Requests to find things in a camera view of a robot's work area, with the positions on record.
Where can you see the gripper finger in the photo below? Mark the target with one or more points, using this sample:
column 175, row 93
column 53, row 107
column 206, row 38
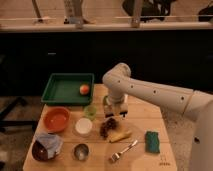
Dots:
column 124, row 113
column 107, row 114

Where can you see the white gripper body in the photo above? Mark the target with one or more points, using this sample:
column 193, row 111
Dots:
column 116, row 106

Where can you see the whiteboard eraser block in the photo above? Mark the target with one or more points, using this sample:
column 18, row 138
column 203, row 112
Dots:
column 116, row 113

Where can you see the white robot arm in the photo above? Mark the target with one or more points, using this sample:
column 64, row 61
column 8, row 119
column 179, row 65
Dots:
column 195, row 105

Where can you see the white plastic cup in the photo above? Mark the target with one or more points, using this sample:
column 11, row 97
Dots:
column 83, row 126

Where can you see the small metal cup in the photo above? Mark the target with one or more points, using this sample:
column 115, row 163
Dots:
column 81, row 152

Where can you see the purple grape bunch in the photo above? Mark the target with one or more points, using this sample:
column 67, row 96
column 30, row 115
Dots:
column 110, row 124

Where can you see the orange peach fruit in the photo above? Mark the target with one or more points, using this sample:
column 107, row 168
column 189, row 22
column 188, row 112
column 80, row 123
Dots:
column 84, row 89

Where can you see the green sponge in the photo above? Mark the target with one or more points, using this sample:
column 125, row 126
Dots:
column 152, row 143

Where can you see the silver fork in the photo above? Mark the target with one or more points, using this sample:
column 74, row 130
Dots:
column 116, row 156

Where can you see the green plastic tray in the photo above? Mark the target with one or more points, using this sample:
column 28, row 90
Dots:
column 64, row 89

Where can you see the orange bowl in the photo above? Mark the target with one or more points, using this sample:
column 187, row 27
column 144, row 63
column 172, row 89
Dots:
column 56, row 119

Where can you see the blue grey cloth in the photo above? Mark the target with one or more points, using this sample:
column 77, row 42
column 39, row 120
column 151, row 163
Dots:
column 51, row 142

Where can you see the dark purple bowl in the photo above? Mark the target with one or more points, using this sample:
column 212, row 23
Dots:
column 39, row 153

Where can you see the black office chair base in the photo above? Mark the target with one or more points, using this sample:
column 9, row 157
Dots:
column 9, row 119

